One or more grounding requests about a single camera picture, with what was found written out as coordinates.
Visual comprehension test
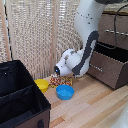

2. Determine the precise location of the yellow bowl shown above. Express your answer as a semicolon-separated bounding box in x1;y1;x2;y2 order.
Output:
33;78;50;94

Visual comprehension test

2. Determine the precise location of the black fabric storage box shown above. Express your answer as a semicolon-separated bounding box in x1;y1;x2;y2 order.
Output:
0;59;52;128

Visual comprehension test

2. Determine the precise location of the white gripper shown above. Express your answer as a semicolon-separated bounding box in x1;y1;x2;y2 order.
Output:
73;73;85;80

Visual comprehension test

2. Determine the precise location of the blue bowl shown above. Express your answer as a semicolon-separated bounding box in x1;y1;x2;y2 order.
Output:
55;83;75;101

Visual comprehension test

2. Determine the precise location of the black cable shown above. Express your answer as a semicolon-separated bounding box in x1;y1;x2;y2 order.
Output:
112;2;128;50

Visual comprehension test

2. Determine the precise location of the brown drawer with silver handle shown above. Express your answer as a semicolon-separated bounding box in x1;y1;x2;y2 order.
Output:
86;42;128;91
97;13;128;51

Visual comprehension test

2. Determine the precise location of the red yellow patterned snack box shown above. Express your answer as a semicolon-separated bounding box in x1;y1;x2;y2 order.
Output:
49;74;74;89

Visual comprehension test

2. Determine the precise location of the silver drawer handle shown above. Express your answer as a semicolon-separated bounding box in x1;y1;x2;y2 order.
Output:
89;63;103;73
104;28;128;38

